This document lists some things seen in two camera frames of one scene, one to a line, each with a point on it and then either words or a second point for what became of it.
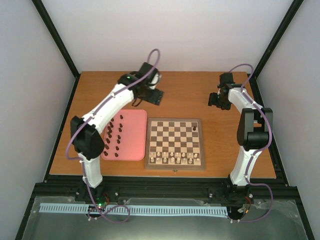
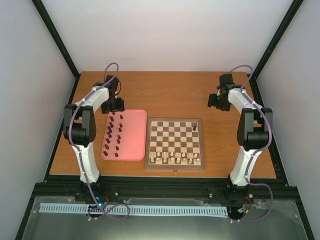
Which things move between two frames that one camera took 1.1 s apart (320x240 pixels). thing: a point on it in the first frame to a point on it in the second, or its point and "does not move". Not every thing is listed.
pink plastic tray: [125, 137] does not move
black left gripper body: [155, 99] to [112, 105]
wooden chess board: [175, 143] does not move
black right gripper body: [220, 102] does not move
